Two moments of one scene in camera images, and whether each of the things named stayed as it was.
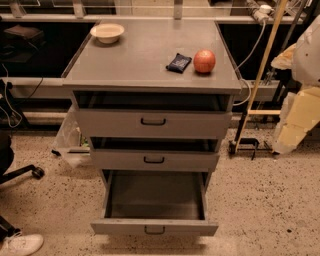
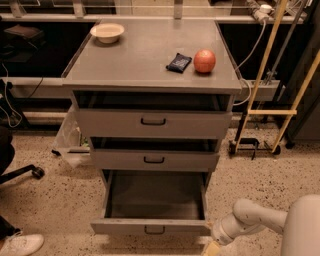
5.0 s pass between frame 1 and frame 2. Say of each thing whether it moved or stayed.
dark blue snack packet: stayed
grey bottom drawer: stayed
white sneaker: stayed
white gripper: moved
